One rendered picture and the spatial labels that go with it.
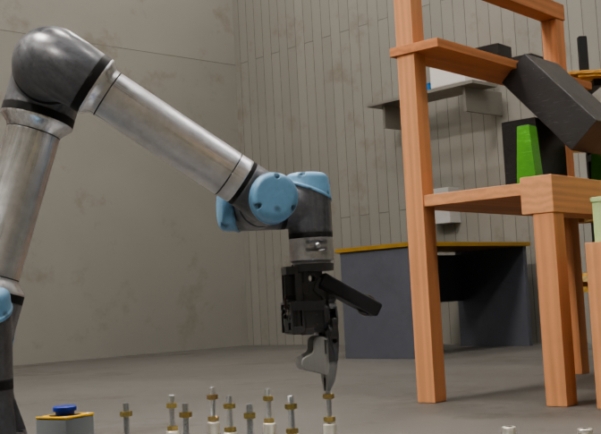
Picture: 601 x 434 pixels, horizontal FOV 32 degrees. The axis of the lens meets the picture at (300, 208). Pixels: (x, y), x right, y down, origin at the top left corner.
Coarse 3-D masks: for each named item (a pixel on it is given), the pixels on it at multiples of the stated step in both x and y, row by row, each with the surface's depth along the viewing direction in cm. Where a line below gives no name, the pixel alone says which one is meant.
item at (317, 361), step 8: (320, 336) 172; (320, 344) 172; (312, 352) 172; (320, 352) 172; (304, 360) 171; (312, 360) 172; (320, 360) 172; (304, 368) 171; (312, 368) 172; (320, 368) 172; (328, 368) 172; (336, 368) 172; (328, 376) 172; (328, 384) 172
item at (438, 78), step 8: (432, 72) 949; (440, 72) 942; (448, 72) 936; (432, 80) 949; (440, 80) 942; (448, 80) 935; (456, 80) 929; (464, 80) 923; (480, 80) 937; (432, 88) 949
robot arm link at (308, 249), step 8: (296, 240) 173; (304, 240) 172; (312, 240) 172; (320, 240) 173; (328, 240) 174; (296, 248) 173; (304, 248) 172; (312, 248) 172; (320, 248) 173; (328, 248) 174; (296, 256) 173; (304, 256) 172; (312, 256) 172; (320, 256) 172; (328, 256) 173
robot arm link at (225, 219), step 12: (216, 204) 174; (228, 204) 169; (216, 216) 174; (228, 216) 169; (240, 216) 167; (228, 228) 171; (240, 228) 171; (252, 228) 170; (264, 228) 173; (276, 228) 174
